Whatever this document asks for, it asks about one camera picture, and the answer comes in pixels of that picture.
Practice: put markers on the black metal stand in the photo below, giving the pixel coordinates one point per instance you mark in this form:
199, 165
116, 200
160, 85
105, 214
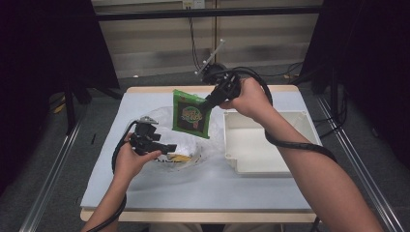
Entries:
70, 109

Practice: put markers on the wooden table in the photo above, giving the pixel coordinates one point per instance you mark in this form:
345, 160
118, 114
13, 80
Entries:
193, 216

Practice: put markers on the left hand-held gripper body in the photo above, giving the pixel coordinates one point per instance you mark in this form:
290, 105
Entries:
143, 143

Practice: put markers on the white plastic tray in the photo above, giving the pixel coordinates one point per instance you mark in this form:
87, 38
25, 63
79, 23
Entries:
251, 151

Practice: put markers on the yellow floor tape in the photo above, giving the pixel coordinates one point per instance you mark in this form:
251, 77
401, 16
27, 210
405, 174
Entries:
59, 108

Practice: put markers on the green snack packet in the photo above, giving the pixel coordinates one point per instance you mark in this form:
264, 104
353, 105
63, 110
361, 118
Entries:
190, 122

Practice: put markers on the black curtain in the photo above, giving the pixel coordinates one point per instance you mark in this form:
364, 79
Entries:
370, 64
38, 64

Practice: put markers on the black horizontal bar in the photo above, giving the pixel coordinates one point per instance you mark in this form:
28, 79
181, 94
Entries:
154, 14

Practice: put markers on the clear printed plastic bag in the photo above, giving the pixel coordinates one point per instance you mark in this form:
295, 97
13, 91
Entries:
185, 143

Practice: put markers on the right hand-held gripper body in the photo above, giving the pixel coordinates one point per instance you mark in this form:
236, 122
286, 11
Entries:
225, 83

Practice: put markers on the person's left hand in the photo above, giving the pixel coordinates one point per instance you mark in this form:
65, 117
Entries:
129, 166

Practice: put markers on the person's right hand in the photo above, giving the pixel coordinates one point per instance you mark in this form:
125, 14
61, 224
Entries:
254, 100

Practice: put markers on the small black stick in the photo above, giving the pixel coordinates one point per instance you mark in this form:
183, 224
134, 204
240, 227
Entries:
93, 138

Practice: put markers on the pale blue table mat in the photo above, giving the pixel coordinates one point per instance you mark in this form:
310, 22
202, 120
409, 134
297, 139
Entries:
193, 193

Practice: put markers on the aluminium floor rail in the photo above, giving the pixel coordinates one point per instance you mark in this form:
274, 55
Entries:
48, 187
361, 167

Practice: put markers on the white wall outlet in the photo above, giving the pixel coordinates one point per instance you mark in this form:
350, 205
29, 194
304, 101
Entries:
193, 4

